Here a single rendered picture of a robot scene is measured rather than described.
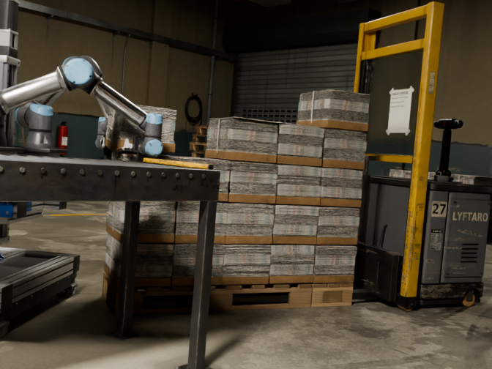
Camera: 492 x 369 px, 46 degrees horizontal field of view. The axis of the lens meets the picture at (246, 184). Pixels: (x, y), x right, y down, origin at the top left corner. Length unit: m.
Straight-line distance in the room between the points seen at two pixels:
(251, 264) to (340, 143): 0.88
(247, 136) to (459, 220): 1.49
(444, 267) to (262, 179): 1.34
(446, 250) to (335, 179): 0.88
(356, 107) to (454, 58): 6.36
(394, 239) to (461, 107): 5.86
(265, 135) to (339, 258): 0.89
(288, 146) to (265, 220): 0.44
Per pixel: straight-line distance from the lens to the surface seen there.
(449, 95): 9.71
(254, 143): 3.18
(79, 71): 2.60
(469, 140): 9.50
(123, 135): 2.95
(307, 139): 3.34
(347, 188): 3.49
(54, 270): 3.13
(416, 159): 3.56
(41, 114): 3.22
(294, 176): 3.31
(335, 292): 3.56
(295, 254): 3.37
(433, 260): 3.77
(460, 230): 3.88
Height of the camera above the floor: 0.87
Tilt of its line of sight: 3 degrees down
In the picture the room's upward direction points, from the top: 5 degrees clockwise
